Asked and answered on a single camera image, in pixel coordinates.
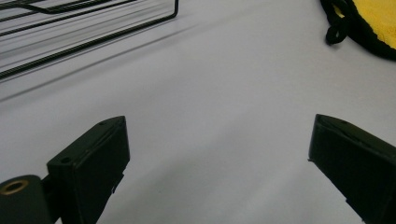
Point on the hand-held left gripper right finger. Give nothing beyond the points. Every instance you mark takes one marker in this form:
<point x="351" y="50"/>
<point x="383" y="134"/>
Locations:
<point x="358" y="161"/>

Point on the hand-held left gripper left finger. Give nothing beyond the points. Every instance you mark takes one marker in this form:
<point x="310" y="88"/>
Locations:
<point x="90" y="168"/>

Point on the yellow cloth with black trim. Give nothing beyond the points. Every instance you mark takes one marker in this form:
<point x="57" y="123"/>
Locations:
<point x="373" y="21"/>

